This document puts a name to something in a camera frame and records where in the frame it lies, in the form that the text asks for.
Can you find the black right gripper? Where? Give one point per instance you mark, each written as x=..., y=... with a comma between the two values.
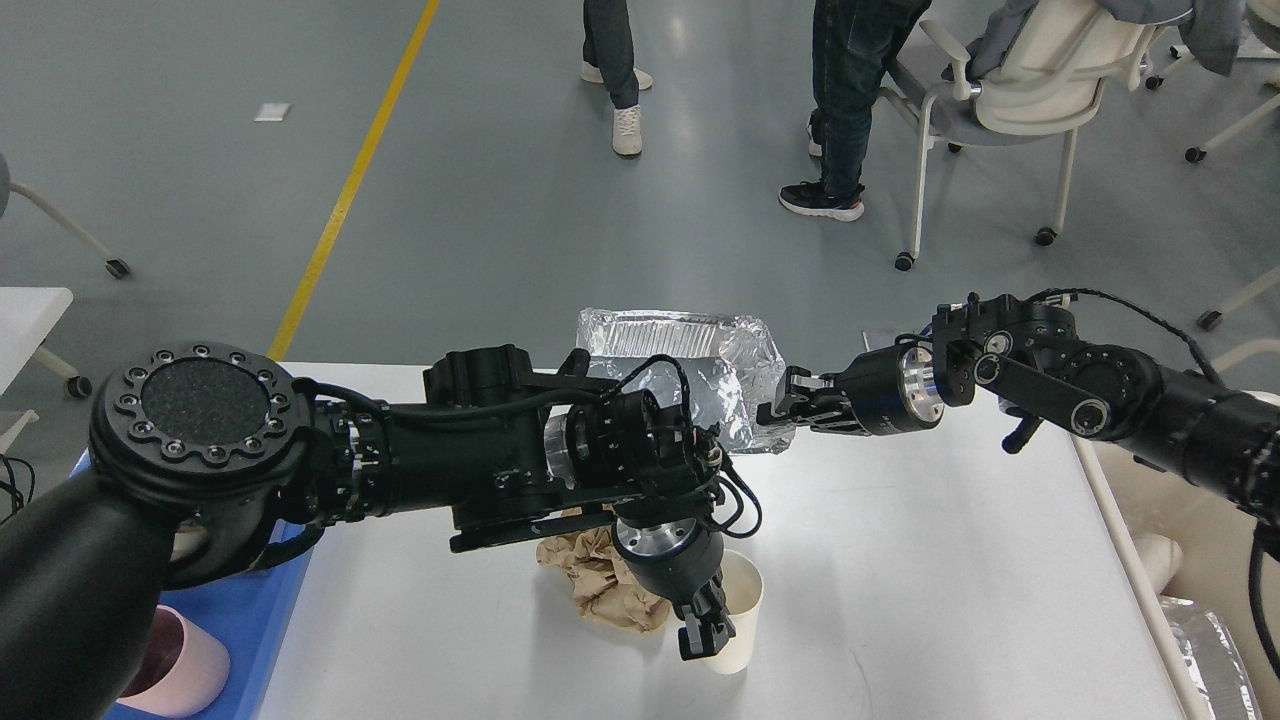
x=891, y=391

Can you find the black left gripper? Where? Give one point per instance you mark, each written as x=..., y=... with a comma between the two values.
x=680, y=561

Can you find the white paper cup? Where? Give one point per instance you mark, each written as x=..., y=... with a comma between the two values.
x=743, y=587

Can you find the aluminium foil tray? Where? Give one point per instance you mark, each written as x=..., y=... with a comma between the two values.
x=730, y=361

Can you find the brown paper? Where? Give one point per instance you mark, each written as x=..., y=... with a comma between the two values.
x=604, y=589

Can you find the pink plastic mug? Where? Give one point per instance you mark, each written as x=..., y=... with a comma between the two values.
x=184, y=668

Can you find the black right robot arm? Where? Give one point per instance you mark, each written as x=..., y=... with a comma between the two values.
x=1027, y=352

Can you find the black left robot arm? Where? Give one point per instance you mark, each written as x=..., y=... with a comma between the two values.
x=207, y=461

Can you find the clear floor plate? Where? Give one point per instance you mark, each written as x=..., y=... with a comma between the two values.
x=880, y=345

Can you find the person with black sneakers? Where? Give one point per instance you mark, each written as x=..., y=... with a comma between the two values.
x=853, y=44

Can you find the cream plastic bin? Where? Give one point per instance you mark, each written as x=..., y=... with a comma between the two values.
x=1215, y=538

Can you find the white grey office chair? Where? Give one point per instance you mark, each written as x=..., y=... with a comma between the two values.
x=1049, y=81

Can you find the person with white sneakers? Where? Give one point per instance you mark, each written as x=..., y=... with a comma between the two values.
x=608, y=60

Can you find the blue plastic tray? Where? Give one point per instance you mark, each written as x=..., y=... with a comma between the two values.
x=248, y=614

